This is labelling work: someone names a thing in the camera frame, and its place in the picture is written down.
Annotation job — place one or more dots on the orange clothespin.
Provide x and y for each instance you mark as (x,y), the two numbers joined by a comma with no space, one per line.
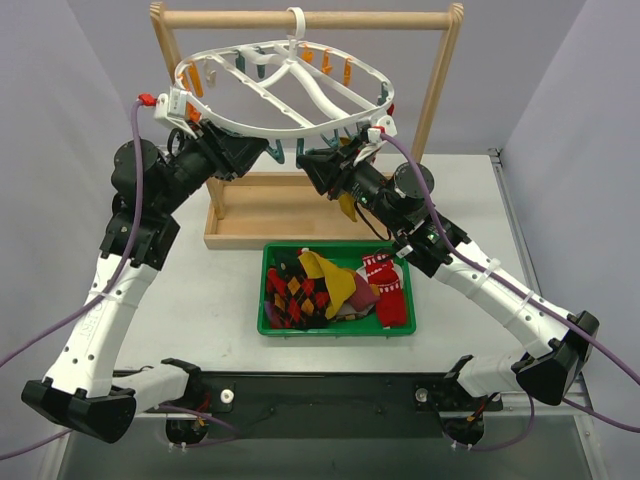
(307,54)
(191,80)
(347,71)
(326,65)

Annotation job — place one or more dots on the red sock with white pattern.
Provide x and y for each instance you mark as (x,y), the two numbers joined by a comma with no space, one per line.
(381,274)

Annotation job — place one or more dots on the white clothespin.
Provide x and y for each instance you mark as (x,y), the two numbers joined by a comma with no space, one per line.
(210,73)

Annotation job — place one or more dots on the wooden hanger stand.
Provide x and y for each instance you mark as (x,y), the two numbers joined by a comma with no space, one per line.
(259,208)

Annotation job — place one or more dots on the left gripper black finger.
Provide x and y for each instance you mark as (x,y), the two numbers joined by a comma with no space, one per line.
(237,160)
(231,141)

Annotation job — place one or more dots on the white round clip hanger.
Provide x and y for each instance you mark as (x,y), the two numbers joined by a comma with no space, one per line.
(295,99)

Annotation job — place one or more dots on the green plastic bin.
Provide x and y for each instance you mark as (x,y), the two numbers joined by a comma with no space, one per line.
(347,255)

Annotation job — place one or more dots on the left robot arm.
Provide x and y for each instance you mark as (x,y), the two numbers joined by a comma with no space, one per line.
(137,241)

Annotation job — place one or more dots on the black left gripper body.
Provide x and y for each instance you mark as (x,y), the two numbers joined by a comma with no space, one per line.
(220,150)

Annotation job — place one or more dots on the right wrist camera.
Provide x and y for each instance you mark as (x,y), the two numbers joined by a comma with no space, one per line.
(375,137)

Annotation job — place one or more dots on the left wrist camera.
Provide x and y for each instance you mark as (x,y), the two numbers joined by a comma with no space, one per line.
(172,110)

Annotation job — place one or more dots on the pink sock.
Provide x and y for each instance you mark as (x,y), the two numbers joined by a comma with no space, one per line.
(364,295)

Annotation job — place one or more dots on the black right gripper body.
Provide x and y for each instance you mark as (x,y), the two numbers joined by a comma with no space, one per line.
(337,171)

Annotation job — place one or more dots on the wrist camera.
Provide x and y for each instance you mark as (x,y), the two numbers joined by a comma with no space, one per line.
(172,110)
(375,137)

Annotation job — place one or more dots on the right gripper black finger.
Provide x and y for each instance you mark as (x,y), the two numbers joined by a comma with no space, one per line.
(325,172)
(330,156)

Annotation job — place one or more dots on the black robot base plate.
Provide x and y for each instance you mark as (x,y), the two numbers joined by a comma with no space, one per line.
(391,420)

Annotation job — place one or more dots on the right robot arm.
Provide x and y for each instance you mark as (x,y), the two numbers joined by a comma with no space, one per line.
(555,343)

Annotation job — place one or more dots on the yellow bear sock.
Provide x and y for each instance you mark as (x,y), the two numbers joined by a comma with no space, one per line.
(340,283)
(347,206)

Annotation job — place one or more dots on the black red argyle sock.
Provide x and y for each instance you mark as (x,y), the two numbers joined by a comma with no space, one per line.
(300,302)

